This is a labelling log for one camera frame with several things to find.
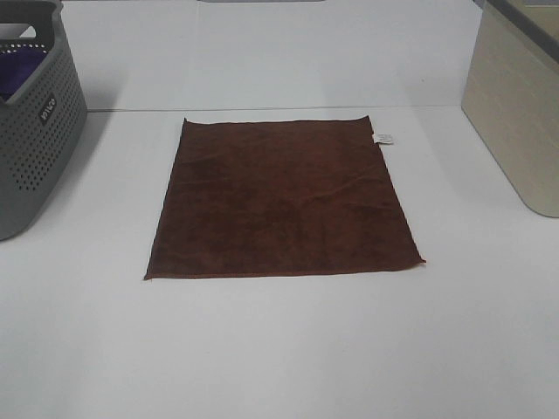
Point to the grey perforated plastic basket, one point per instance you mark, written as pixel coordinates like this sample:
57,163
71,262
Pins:
41,123

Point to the beige plastic basket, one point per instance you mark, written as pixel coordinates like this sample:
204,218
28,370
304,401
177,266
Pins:
511,97

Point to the purple cloth in basket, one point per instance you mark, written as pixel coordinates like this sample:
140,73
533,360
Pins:
17,67

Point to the brown microfiber towel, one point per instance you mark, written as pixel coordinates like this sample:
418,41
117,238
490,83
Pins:
276,199

